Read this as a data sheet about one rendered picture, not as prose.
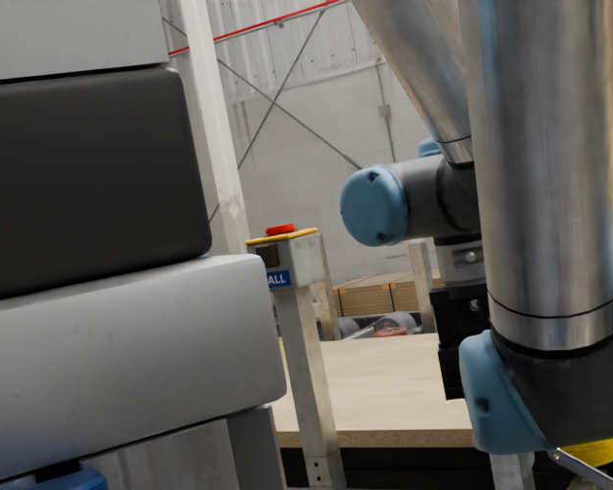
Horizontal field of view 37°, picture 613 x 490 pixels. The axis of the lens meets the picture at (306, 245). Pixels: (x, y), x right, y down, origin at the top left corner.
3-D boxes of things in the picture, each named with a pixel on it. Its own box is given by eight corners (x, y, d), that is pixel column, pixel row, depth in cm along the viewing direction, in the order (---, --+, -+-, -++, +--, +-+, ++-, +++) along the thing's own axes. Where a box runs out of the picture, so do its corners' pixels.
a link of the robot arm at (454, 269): (507, 230, 98) (506, 236, 91) (514, 272, 99) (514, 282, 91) (437, 242, 100) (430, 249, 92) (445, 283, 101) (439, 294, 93)
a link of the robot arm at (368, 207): (415, 155, 79) (487, 143, 87) (324, 174, 87) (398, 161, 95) (431, 244, 80) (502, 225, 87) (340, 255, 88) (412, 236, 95)
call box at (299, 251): (299, 295, 115) (287, 233, 114) (255, 299, 119) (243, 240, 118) (328, 284, 120) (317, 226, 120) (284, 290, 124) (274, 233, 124)
